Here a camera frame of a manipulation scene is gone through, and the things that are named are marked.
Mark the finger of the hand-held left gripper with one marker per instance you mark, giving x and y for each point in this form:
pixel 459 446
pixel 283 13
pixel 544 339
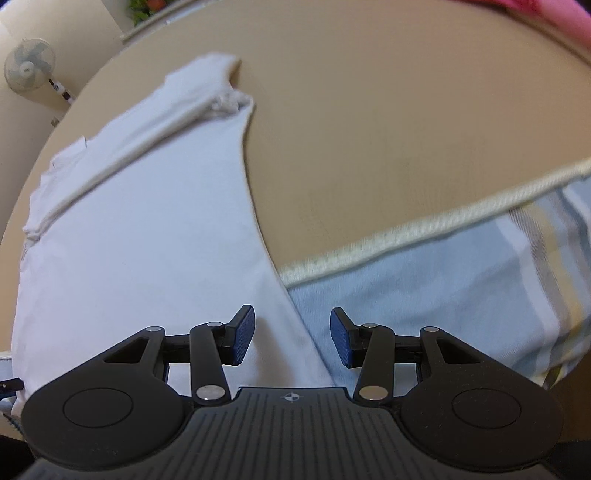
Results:
pixel 11 385

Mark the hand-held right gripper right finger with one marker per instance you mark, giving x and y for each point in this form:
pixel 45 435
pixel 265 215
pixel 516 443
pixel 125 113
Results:
pixel 341 337

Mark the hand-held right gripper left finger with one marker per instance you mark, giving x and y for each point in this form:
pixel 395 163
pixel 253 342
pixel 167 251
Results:
pixel 242 334

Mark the white shirt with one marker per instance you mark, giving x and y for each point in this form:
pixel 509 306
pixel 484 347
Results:
pixel 138 230

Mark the striped bed sheet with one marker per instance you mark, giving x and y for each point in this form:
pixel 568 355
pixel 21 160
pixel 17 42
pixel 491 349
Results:
pixel 438 300

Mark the beige bed mat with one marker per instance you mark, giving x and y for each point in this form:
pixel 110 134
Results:
pixel 369 115

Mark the white standing fan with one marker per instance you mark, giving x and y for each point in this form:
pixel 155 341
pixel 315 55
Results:
pixel 27 64

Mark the potted green plant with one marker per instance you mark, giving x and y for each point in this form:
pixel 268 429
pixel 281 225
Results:
pixel 143 9

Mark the pink floral quilt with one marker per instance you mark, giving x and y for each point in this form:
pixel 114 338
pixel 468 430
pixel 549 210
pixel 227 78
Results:
pixel 554 14

